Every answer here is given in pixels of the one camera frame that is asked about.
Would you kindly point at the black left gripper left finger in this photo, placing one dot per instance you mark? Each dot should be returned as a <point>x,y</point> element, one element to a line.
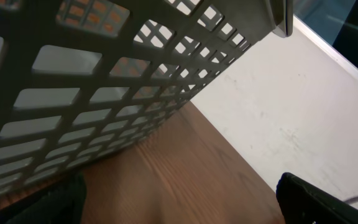
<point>61,203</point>

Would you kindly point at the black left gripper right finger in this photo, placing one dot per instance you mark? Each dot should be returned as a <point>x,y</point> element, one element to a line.
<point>303,203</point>

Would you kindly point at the grey plastic mesh basket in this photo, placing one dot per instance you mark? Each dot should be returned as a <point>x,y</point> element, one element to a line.
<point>82,78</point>

